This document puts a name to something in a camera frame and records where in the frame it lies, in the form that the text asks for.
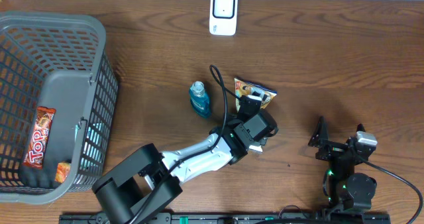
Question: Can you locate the yellow snack bag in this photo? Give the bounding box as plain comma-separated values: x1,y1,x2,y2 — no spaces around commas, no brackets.
234,78,277,109

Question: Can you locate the black camera cable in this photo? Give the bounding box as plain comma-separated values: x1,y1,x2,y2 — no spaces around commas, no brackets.
362,159,424,224
127,64,244,224

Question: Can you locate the black left camera cable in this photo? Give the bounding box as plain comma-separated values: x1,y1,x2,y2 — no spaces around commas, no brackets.
127,64,244,224

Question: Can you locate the black right camera cable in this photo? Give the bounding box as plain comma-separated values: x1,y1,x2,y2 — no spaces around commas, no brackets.
362,159,424,224

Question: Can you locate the white barcode scanner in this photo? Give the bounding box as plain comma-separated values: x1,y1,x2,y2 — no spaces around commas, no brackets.
209,0,239,36

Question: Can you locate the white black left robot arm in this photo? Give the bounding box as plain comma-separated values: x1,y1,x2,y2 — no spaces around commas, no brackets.
92,95,278,223

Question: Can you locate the small orange snack packet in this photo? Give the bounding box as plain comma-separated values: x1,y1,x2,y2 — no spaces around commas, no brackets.
54,162,71,183

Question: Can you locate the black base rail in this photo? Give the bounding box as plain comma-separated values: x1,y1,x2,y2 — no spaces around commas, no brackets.
58,212,391,224

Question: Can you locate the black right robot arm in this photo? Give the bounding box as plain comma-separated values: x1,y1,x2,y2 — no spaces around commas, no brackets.
308,117,378,215

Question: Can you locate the grey plastic basket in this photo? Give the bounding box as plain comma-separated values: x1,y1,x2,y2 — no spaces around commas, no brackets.
1,11,118,205

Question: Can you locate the red chocolate bar wrapper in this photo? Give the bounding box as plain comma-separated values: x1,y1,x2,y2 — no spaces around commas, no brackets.
23,107,56,169

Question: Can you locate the blue mouthwash bottle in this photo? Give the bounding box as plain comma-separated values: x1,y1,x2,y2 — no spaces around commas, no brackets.
189,81,211,118

